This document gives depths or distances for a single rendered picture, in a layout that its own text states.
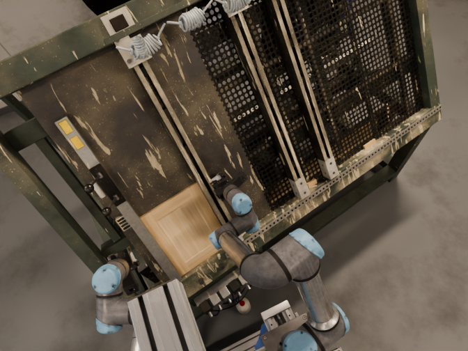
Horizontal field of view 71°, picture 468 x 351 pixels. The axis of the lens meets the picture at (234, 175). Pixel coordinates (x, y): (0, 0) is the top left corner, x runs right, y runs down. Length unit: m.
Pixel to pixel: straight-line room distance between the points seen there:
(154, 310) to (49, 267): 2.67
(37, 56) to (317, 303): 1.27
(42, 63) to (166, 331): 1.03
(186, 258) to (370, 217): 1.69
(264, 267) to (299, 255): 0.11
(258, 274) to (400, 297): 1.88
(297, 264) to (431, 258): 2.03
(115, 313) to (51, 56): 0.88
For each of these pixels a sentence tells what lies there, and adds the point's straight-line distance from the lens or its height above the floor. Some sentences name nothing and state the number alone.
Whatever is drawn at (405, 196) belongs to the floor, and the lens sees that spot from 3.09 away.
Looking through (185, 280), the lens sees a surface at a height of 0.90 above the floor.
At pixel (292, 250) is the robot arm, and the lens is 1.01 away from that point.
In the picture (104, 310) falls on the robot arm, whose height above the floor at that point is 1.62.
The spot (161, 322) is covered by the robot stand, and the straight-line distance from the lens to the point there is 0.59.
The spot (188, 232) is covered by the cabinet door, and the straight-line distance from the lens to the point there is 1.68.
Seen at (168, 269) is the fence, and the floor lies 0.98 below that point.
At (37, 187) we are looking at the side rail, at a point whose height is 1.54.
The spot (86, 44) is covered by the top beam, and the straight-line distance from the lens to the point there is 1.35.
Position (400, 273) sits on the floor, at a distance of 2.83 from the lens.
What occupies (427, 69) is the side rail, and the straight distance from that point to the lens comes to 2.34.
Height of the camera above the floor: 2.59
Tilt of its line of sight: 60 degrees down
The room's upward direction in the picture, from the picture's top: 11 degrees counter-clockwise
